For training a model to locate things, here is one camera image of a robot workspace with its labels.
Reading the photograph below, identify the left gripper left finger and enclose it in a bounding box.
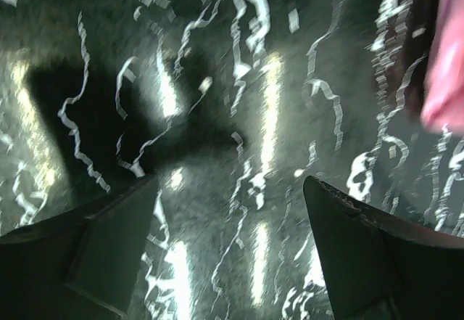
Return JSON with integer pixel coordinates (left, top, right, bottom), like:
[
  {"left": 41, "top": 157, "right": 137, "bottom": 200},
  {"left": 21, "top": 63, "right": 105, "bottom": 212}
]
[{"left": 1, "top": 176, "right": 158, "bottom": 319}]

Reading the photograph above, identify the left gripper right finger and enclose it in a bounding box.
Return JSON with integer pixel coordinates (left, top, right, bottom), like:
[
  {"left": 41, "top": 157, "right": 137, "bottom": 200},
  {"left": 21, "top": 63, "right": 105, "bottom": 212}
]
[{"left": 303, "top": 176, "right": 463, "bottom": 319}]

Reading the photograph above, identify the light pink t-shirt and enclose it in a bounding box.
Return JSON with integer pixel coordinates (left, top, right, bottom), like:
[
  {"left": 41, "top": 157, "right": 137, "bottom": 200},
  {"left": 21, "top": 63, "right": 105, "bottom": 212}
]
[{"left": 420, "top": 0, "right": 463, "bottom": 136}]

